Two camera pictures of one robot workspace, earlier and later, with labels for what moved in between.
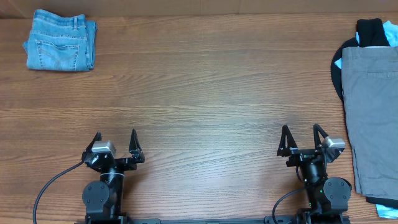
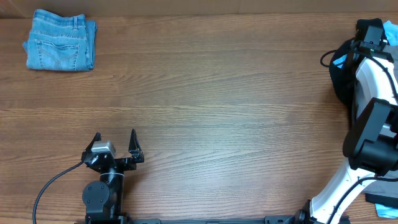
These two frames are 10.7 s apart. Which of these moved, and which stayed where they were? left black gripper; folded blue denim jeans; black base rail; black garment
Moved: black garment
Stayed: left black gripper; black base rail; folded blue denim jeans
